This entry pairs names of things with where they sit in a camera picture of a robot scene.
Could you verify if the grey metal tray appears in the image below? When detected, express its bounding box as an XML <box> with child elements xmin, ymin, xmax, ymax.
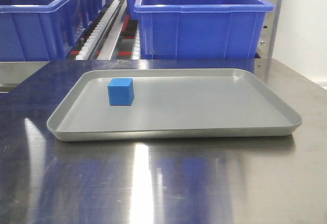
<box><xmin>47</xmin><ymin>69</ymin><xmax>302</xmax><ymax>141</ymax></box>

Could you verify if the blue cube block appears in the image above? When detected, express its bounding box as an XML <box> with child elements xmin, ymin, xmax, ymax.
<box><xmin>107</xmin><ymin>78</ymin><xmax>134</xmax><ymax>106</ymax></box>

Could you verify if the front right blue bin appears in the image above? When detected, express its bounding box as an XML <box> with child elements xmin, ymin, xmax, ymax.
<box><xmin>134</xmin><ymin>0</ymin><xmax>274</xmax><ymax>59</ymax></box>

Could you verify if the front left blue bin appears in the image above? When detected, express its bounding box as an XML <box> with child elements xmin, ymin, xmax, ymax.
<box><xmin>1</xmin><ymin>0</ymin><xmax>89</xmax><ymax>61</ymax></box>

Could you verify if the steel divider rail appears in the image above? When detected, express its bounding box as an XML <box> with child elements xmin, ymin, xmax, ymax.
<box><xmin>97</xmin><ymin>0</ymin><xmax>127</xmax><ymax>60</ymax></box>

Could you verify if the white roller conveyor rail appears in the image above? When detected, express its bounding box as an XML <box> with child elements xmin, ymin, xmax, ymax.
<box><xmin>75</xmin><ymin>0</ymin><xmax>121</xmax><ymax>60</ymax></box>

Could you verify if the steel shelf upright post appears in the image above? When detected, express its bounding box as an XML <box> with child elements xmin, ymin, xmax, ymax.
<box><xmin>255</xmin><ymin>0</ymin><xmax>282</xmax><ymax>82</ymax></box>

